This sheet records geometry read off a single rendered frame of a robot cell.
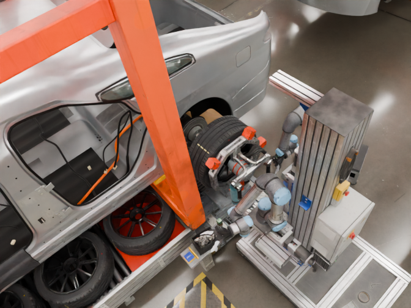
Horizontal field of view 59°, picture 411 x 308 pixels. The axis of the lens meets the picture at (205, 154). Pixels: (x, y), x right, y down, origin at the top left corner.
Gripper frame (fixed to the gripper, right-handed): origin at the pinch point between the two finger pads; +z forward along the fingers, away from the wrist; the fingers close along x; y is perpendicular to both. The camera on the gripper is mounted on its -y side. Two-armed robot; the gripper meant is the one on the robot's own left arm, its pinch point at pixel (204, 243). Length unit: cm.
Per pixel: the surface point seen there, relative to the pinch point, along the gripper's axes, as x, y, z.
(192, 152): 87, 8, -30
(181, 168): 43, -27, -10
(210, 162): 64, 4, -37
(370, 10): 180, 19, -310
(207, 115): 219, 94, -94
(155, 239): 67, 66, 30
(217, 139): 77, -3, -51
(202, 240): 40, 61, -5
